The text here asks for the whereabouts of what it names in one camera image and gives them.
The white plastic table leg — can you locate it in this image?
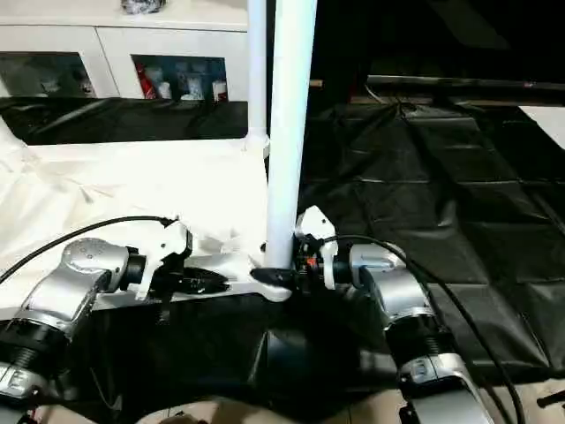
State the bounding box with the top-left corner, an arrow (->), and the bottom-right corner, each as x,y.
263,0 -> 320,271
245,0 -> 272,161
0,118 -> 26,152

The black mat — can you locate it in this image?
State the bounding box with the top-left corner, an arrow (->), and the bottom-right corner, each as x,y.
0,95 -> 565,401

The red bottle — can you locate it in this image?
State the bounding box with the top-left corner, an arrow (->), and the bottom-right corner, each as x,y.
135,64 -> 158,100

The large black case yellow label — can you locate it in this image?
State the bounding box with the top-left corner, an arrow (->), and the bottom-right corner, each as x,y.
264,0 -> 373,107

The grey metal bar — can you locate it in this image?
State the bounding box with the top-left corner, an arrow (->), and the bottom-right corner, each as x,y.
365,73 -> 565,93

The white cabinet with glass doors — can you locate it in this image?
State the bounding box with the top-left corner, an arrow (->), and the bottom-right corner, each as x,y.
0,0 -> 252,102

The thin black rod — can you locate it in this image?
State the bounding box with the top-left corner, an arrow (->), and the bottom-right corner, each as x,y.
536,391 -> 565,408

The white flat panel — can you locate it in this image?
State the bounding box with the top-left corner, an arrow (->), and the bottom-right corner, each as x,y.
518,105 -> 565,150

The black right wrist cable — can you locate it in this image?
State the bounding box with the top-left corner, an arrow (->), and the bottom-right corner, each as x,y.
325,233 -> 527,424

